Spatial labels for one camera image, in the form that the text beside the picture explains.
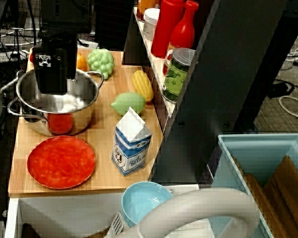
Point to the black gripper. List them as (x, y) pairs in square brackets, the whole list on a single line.
[(58, 52)]

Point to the light blue bowl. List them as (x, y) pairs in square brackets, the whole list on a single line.
[(141, 200)]

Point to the small red toy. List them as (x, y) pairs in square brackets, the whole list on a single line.
[(31, 57)]

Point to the orange toy fruit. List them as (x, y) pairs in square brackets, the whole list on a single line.
[(81, 63)]

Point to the stainless steel pot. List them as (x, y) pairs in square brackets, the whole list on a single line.
[(72, 116)]

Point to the white power strip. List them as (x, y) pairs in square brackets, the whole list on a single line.
[(12, 56)]

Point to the green toy grapes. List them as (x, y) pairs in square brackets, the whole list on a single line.
[(100, 62)]

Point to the wooden counter board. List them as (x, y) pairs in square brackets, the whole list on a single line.
[(104, 138)]

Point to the green toy lime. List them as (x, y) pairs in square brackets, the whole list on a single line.
[(129, 102)]

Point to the orange red plate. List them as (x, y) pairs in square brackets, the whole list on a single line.
[(61, 162)]

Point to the yellow toy corn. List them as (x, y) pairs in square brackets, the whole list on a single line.
[(142, 85)]

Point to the blue white milk carton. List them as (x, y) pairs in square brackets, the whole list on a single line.
[(131, 148)]

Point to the white jar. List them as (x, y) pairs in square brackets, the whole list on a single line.
[(150, 23)]

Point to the red white can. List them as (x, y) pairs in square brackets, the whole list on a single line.
[(168, 62)]

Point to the orange bottle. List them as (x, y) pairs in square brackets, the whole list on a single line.
[(146, 7)]

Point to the green pea can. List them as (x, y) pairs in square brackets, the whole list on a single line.
[(176, 77)]

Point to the tall red ketchup bottle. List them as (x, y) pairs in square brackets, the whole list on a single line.
[(166, 27)]

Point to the white sink basin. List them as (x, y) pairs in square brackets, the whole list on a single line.
[(64, 213)]

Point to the red narrow neck bottle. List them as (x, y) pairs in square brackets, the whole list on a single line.
[(183, 32)]

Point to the silver slotted spatula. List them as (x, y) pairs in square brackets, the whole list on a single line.
[(118, 224)]

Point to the white curved tube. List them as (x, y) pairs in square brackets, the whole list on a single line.
[(201, 210)]

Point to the light blue bin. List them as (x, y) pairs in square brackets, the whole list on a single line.
[(253, 153)]

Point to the brown wooden rack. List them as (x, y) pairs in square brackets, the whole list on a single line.
[(285, 193)]

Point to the black shelf frame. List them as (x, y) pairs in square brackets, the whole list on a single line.
[(226, 86)]

